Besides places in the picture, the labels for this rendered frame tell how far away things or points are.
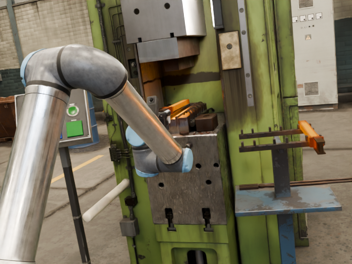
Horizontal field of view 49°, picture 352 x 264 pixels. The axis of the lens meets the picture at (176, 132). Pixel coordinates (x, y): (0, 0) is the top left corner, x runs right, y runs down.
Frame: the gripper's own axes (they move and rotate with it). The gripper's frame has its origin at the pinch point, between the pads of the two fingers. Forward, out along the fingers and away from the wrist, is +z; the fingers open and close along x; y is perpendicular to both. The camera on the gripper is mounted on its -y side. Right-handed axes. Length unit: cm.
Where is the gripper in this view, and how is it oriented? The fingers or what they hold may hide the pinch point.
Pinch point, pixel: (165, 110)
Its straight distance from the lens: 176.1
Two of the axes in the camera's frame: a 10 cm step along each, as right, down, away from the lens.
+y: 1.3, 9.7, 2.1
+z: 2.9, -2.4, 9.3
